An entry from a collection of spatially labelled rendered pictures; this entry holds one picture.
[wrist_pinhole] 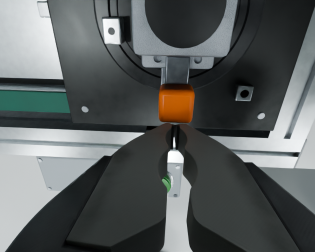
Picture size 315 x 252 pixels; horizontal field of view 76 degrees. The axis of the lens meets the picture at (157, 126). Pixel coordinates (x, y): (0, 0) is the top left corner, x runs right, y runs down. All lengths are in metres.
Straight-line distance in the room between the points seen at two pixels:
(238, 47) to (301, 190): 1.79
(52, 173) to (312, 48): 0.36
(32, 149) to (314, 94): 0.36
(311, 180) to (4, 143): 1.85
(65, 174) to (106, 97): 0.15
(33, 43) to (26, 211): 0.44
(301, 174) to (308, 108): 1.56
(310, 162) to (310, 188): 1.49
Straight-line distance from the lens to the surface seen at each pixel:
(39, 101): 0.30
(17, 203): 0.63
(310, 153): 0.47
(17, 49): 0.33
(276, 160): 0.31
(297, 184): 1.89
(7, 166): 0.55
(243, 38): 0.20
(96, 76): 0.23
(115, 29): 0.18
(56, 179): 0.35
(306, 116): 0.29
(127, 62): 0.20
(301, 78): 0.27
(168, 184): 0.29
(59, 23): 0.24
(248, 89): 0.23
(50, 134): 0.30
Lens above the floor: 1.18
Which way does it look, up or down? 61 degrees down
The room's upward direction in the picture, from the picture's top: 173 degrees counter-clockwise
